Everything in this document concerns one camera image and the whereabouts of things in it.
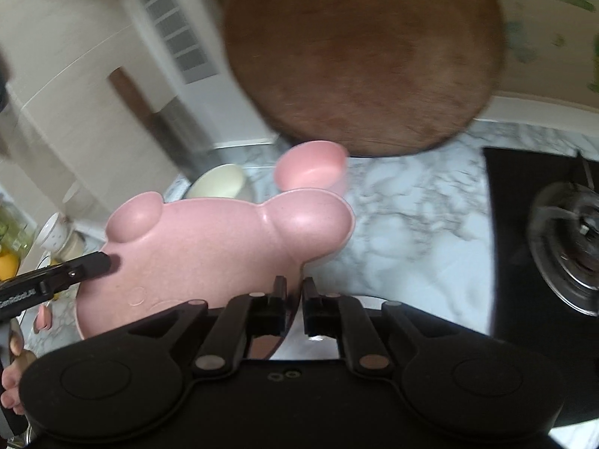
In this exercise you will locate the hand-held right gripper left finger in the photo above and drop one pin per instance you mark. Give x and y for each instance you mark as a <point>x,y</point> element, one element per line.
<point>271,313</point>

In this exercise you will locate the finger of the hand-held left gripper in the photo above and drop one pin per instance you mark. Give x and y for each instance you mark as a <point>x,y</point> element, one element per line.
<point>89,265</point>

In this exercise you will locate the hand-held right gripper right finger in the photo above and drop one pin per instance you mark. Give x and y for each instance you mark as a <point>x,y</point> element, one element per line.
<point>320,315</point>

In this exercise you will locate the large white plate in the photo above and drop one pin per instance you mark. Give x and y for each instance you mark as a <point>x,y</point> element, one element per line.
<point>309,348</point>

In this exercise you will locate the pink bear-shaped plate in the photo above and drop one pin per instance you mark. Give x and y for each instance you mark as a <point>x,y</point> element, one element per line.
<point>210,252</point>

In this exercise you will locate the cream bowl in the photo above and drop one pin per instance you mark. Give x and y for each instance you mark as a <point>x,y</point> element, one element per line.
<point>220,184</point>

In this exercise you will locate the pink bowl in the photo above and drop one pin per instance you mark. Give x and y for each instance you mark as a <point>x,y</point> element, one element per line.
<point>309,168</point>

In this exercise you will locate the person's left hand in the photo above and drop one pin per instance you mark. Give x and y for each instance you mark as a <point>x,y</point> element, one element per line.
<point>11,386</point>

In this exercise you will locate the small cream cup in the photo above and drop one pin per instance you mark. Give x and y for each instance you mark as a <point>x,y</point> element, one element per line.
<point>72,248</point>

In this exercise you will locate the small pink dish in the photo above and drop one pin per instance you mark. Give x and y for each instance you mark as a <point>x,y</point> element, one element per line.
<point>43,316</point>

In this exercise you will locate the white dotted cup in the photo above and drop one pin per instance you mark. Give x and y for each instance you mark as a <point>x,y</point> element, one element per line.
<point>51,234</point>

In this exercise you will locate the black gas stove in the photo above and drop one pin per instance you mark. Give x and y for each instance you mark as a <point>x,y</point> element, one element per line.
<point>510,243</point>

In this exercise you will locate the wide grey vent grille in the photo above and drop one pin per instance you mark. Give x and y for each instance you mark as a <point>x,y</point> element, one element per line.
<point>178,32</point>

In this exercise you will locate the round wooden cutting board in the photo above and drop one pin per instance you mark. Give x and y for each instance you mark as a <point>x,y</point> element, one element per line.
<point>365,56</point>

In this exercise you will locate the cactus print wall sticker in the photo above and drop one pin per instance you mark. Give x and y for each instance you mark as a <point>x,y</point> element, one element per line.
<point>538,32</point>

